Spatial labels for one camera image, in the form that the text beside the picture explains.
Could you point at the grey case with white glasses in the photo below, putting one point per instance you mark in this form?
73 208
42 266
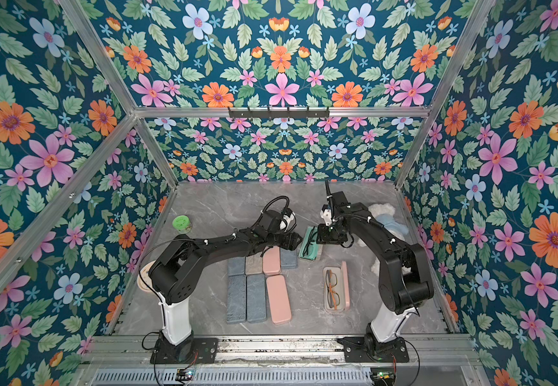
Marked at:
236 302

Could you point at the aluminium front rail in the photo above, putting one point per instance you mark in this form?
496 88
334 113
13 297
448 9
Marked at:
259 350

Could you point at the white teddy bear blue shirt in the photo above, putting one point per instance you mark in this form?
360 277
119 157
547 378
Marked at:
399 232

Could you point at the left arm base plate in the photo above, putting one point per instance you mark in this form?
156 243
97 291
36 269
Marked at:
202 350

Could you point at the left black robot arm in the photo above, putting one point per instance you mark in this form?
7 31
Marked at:
174 276

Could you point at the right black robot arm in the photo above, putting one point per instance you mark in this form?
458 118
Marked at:
404 278

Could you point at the grey case with black glasses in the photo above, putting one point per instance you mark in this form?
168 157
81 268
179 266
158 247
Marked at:
254 264

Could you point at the grey case with red glasses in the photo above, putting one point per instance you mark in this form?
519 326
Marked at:
236 266

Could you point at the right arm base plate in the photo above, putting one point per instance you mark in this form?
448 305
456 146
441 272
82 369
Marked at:
367 350

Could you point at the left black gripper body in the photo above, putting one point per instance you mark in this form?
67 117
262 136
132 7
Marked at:
282 240

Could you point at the green case with olive glasses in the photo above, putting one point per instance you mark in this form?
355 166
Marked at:
288 259

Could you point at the green case with black glasses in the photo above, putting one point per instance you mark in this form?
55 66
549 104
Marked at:
310 249

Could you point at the cream analog clock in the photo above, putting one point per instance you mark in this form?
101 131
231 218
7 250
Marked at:
143 280

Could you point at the grey case with yellow glasses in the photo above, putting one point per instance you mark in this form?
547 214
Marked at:
256 311

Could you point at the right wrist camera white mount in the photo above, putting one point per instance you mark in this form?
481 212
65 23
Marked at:
327 215

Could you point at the green lidded small jar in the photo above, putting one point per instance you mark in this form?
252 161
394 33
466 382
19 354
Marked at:
182 224

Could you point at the orange blue framed glasses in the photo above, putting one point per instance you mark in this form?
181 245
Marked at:
333 298

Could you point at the pink case with brown glasses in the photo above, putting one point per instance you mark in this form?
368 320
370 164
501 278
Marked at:
271 262

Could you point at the black hook rack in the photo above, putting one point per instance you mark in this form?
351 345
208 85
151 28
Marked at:
271 113

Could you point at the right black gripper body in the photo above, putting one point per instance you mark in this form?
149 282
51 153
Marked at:
330 234

